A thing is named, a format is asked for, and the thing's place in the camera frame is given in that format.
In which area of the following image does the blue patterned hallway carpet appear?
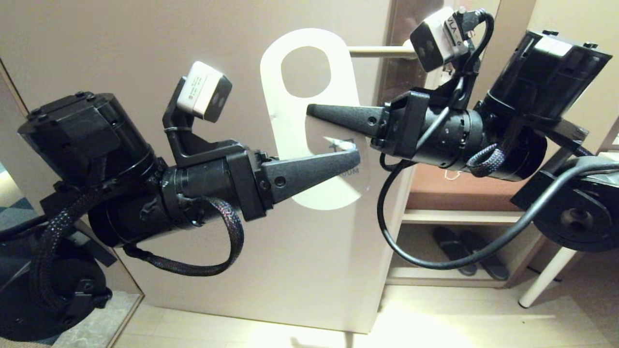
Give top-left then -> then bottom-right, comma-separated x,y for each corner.
0,162 -> 37,228

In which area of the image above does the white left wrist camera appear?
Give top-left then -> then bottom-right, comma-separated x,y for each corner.
177,61 -> 233,123

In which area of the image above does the beige room door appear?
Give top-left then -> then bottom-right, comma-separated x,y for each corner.
0,0 -> 421,334

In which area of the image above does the braided black left cable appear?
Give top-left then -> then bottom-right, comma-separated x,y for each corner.
29,184 -> 245,310

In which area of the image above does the beige wooden bench shelf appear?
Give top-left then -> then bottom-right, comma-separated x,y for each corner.
385,159 -> 600,290

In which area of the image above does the grey marble door threshold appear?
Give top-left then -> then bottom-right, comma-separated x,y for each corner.
48,290 -> 144,348

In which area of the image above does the grey do-not-disturb door sign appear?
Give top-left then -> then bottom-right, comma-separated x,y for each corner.
260,28 -> 370,211

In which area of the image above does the smooth black cable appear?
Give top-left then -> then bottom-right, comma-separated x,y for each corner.
0,215 -> 49,242
377,10 -> 619,270

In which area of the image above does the beige door lever handle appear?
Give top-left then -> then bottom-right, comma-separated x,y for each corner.
347,39 -> 419,59

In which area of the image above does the white table leg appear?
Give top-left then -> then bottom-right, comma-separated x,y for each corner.
518,246 -> 578,309

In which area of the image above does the black slipper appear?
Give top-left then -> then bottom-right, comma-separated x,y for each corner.
432,226 -> 478,277
459,231 -> 509,282

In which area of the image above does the brown leather bench cushion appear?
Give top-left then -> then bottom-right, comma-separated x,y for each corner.
406,162 -> 528,212

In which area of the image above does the braided purple right cable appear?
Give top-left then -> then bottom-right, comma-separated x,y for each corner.
467,143 -> 506,177

